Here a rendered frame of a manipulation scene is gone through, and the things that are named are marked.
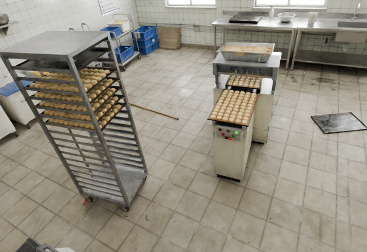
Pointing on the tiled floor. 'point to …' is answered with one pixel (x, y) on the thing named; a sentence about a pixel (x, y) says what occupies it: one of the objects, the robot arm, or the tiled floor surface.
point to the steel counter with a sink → (337, 59)
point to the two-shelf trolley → (120, 45)
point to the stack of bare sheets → (338, 123)
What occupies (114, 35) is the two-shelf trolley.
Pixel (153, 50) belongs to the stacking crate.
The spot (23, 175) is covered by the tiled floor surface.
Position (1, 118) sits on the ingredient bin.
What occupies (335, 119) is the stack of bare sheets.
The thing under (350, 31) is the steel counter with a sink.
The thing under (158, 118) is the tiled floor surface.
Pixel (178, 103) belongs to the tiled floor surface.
